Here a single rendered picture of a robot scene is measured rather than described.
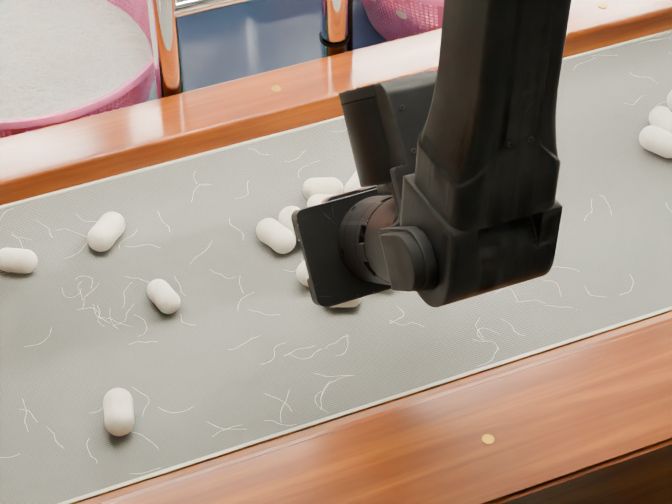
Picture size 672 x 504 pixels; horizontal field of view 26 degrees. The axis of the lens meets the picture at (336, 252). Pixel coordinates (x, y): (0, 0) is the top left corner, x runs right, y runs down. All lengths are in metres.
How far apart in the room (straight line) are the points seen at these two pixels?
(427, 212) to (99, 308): 0.39
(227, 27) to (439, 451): 0.62
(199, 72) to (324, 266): 0.50
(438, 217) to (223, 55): 0.69
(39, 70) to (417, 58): 0.33
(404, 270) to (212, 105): 0.47
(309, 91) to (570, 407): 0.38
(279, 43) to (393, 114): 0.62
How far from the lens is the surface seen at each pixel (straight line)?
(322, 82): 1.24
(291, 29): 1.45
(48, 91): 1.31
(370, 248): 0.87
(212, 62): 1.42
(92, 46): 1.35
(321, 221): 0.94
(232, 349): 1.06
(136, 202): 1.18
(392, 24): 1.40
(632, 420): 1.00
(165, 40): 1.21
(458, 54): 0.72
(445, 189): 0.75
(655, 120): 1.25
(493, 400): 1.00
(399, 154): 0.83
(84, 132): 1.21
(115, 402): 1.01
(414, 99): 0.83
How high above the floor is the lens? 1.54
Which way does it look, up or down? 45 degrees down
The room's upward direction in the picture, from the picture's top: straight up
